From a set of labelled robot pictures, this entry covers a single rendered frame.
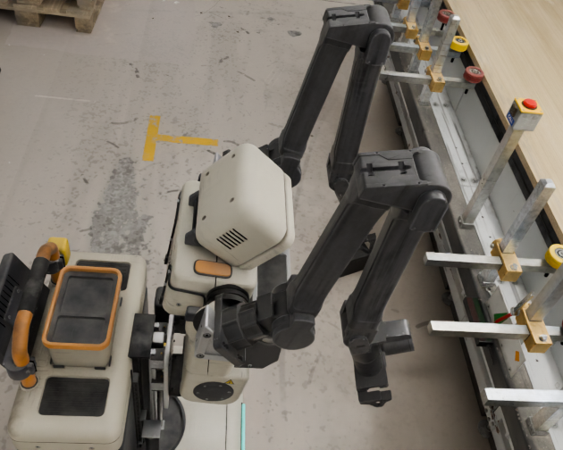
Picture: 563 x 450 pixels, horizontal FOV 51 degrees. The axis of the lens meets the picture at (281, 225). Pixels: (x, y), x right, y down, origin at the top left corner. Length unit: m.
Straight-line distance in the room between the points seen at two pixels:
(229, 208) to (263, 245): 0.10
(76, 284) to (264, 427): 1.08
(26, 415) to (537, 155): 1.83
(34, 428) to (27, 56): 2.94
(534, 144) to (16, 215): 2.27
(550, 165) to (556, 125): 0.28
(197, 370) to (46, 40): 3.09
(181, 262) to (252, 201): 0.19
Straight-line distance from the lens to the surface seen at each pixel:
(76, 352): 1.47
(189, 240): 1.17
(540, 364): 2.06
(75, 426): 1.47
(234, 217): 1.07
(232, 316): 1.09
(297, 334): 1.06
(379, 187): 0.81
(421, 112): 2.68
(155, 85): 3.80
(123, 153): 3.29
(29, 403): 1.51
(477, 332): 1.71
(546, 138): 2.44
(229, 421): 2.04
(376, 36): 1.16
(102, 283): 1.55
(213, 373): 1.50
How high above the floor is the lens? 2.13
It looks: 46 degrees down
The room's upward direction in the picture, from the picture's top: 12 degrees clockwise
